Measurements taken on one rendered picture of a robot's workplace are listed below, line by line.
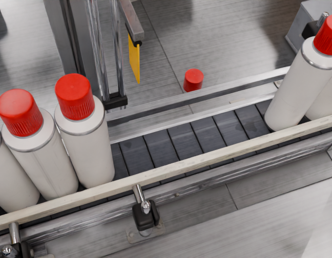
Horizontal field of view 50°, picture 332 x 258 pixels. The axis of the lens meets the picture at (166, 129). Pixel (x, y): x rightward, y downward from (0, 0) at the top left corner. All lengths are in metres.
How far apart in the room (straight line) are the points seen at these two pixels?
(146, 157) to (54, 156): 0.17
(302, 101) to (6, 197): 0.39
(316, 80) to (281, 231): 0.20
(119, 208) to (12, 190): 0.14
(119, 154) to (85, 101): 0.20
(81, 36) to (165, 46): 0.28
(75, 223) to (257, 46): 0.49
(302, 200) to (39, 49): 0.53
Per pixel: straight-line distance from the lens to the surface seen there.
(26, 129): 0.35
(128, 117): 0.47
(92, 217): 0.51
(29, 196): 0.49
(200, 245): 0.49
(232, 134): 0.56
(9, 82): 0.70
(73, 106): 0.34
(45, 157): 0.39
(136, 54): 0.34
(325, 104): 0.58
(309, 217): 0.54
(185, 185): 0.52
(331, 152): 0.66
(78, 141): 0.38
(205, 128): 0.56
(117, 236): 0.54
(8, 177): 0.42
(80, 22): 0.46
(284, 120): 0.55
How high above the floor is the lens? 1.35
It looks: 59 degrees down
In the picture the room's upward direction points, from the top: 6 degrees clockwise
